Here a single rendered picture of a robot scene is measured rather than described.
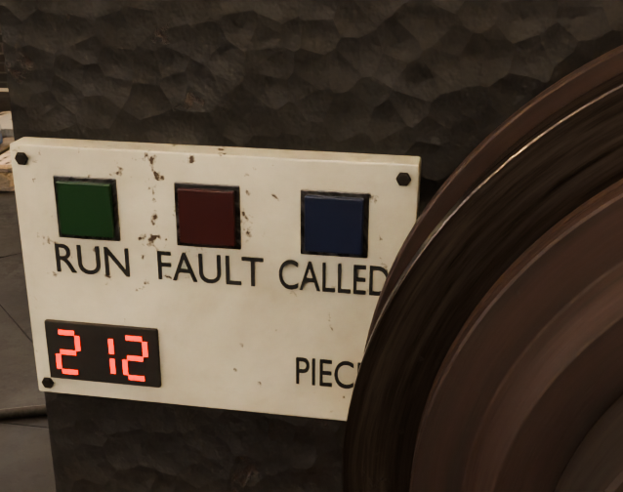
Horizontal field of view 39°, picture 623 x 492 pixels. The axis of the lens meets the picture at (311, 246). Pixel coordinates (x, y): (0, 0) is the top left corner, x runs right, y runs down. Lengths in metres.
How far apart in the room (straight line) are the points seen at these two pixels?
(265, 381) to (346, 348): 0.06
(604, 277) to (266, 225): 0.24
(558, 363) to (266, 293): 0.24
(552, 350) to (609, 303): 0.03
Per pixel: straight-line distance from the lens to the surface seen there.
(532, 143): 0.39
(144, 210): 0.57
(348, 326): 0.57
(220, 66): 0.56
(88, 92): 0.59
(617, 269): 0.39
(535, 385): 0.39
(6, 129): 5.38
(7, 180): 4.83
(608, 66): 0.45
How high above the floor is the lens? 1.38
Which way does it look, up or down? 21 degrees down
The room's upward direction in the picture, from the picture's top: straight up
